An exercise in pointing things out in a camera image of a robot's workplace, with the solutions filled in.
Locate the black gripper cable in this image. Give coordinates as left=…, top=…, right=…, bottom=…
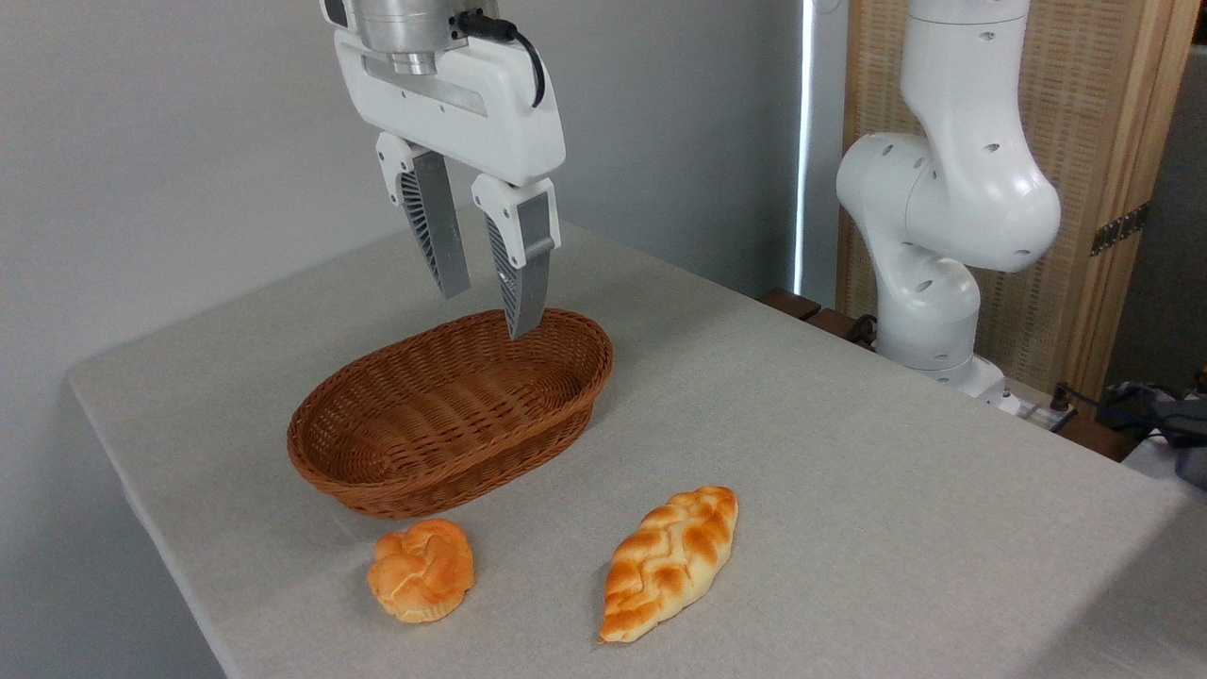
left=452, top=9, right=547, bottom=108

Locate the wooden rattan screen panel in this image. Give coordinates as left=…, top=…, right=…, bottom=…
left=837, top=0, right=1203, bottom=406

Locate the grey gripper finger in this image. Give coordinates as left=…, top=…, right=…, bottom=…
left=376, top=132, right=471, bottom=301
left=471, top=174, right=561, bottom=341

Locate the grey tablecloth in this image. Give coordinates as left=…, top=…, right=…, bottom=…
left=66, top=198, right=1207, bottom=679

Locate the dark wooden base board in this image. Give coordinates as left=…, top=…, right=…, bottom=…
left=758, top=288, right=878, bottom=352

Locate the long braided bread loaf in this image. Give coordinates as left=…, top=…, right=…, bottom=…
left=598, top=486, right=739, bottom=645

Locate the dark grey bag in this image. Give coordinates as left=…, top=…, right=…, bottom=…
left=1099, top=380, right=1207, bottom=489

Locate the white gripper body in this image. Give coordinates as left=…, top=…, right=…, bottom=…
left=334, top=28, right=567, bottom=188

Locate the metal hinge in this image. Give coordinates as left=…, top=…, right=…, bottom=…
left=1091, top=201, right=1151, bottom=257

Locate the round knotted bread roll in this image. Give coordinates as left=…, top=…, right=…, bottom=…
left=367, top=518, right=476, bottom=624

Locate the brown oval wicker basket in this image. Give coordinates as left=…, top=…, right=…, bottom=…
left=287, top=307, right=615, bottom=520

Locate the black plug with cable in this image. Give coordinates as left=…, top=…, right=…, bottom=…
left=1050, top=382, right=1123, bottom=421

